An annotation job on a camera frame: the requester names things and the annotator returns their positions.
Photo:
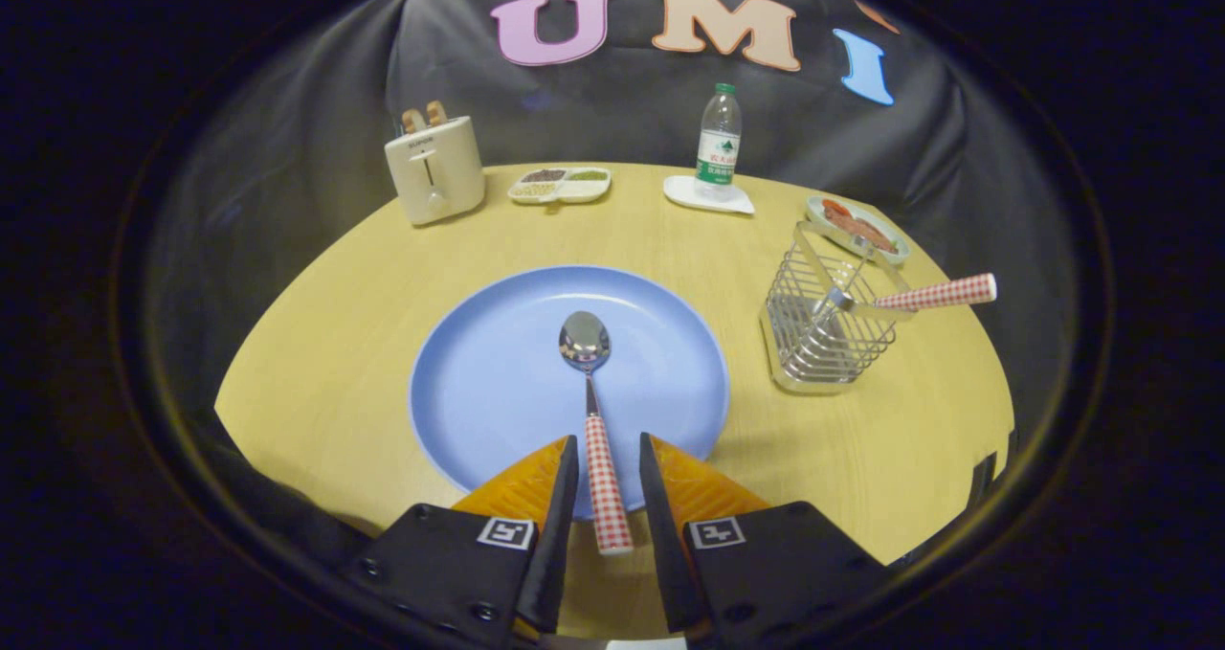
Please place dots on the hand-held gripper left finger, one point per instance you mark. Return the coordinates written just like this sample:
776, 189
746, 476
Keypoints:
560, 535

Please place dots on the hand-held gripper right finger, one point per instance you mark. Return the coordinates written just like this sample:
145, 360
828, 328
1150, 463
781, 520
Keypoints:
660, 535

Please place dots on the blue plate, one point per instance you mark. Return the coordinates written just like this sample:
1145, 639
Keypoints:
498, 382

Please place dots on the black table clamp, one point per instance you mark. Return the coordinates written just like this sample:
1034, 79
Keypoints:
983, 478

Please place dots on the white square coaster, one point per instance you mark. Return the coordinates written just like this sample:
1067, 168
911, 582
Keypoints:
684, 195

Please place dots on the white divided dish with beans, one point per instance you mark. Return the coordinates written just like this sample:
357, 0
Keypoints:
560, 187

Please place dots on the cooked meat with vegetables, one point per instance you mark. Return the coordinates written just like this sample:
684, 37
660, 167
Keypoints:
847, 221

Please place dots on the pale green food plate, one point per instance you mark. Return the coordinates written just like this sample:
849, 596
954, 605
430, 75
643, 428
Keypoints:
895, 253

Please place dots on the cream toaster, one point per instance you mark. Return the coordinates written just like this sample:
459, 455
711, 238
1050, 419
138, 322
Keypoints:
435, 171

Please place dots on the clear water bottle green cap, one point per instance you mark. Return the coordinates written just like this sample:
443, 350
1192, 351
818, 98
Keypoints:
718, 147

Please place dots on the brown toast slice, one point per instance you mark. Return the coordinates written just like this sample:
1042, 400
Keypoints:
413, 121
436, 113

